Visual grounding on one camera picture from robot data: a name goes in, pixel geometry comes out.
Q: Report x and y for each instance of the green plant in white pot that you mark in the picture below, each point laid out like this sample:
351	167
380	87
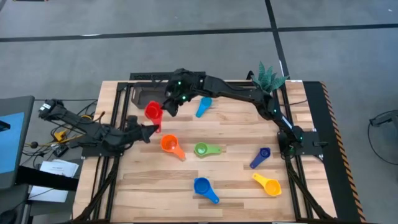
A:
267	77

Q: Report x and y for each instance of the red measuring cup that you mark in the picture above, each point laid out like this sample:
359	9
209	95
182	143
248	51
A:
153	111

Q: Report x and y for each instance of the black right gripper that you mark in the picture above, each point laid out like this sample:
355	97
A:
177	93

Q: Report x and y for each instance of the blue panel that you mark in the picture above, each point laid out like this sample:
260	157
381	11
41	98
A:
12	143

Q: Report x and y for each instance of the small dark blue measuring cup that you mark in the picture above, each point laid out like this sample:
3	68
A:
265	152

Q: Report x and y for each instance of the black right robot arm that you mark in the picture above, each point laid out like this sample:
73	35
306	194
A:
236	90

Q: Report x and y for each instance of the white paper sheet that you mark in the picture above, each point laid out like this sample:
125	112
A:
46	194
59	168

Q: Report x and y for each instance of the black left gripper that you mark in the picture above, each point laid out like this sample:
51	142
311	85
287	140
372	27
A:
135	135

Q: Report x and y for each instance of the black hazard-striped side panel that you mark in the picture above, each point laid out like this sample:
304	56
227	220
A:
342	193

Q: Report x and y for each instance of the yellow measuring cup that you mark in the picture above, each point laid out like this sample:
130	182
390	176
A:
273	188

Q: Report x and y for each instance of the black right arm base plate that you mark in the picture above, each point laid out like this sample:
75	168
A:
312	140

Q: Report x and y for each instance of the grey basket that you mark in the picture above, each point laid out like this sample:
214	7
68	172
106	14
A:
143	96

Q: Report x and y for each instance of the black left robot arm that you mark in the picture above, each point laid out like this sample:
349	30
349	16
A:
77	124

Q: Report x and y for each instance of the orange measuring cup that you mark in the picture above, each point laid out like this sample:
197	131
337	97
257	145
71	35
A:
169	143

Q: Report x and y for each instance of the black bar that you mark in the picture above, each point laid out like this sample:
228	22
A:
46	180

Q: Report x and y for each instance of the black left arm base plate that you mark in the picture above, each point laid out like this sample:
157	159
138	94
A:
90	152

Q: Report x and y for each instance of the black round knob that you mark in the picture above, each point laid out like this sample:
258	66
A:
34	145

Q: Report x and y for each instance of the black perforated strip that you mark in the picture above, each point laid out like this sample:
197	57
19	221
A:
149	76

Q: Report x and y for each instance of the green measuring cup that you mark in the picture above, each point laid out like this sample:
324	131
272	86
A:
201	150

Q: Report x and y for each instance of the light blue measuring cup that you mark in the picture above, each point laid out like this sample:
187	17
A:
206	102

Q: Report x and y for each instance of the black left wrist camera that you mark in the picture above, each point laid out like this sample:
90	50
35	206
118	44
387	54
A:
132	120

